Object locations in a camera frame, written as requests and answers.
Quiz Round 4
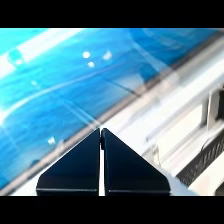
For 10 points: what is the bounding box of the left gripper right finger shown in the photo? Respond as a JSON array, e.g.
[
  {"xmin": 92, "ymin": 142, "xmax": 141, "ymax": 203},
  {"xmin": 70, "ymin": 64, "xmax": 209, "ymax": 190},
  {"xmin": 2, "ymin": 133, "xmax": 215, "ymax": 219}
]
[{"xmin": 100, "ymin": 127, "xmax": 171, "ymax": 197}]

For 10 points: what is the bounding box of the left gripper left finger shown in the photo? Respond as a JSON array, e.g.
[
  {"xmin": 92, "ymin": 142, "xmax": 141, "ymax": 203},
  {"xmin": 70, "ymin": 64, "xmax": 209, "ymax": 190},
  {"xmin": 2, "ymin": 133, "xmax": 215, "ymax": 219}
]
[{"xmin": 35, "ymin": 127, "xmax": 101, "ymax": 197}]

